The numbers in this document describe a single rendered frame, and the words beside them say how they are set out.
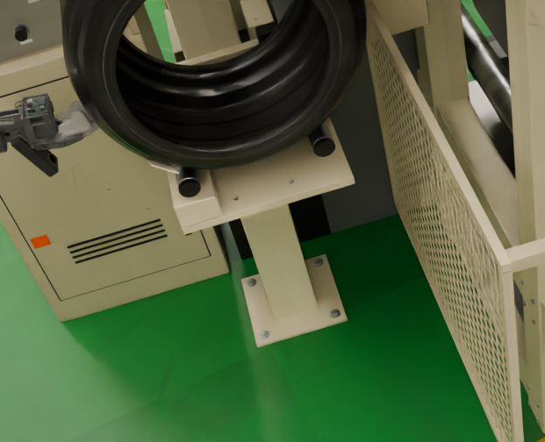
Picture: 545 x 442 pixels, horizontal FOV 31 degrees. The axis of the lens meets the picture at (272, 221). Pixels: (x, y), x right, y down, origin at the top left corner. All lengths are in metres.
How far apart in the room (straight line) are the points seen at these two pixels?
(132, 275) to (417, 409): 0.95
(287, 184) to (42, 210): 0.94
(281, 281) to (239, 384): 0.31
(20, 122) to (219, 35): 0.51
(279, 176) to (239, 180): 0.09
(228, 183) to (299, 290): 0.75
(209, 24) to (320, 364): 1.04
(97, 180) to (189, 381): 0.62
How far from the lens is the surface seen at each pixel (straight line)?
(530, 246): 1.59
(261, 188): 2.04
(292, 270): 2.69
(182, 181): 1.94
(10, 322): 3.19
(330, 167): 2.04
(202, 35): 2.18
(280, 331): 2.80
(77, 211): 2.77
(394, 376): 2.66
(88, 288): 2.98
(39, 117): 1.91
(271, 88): 2.09
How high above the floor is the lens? 2.16
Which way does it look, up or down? 44 degrees down
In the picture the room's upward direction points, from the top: 17 degrees counter-clockwise
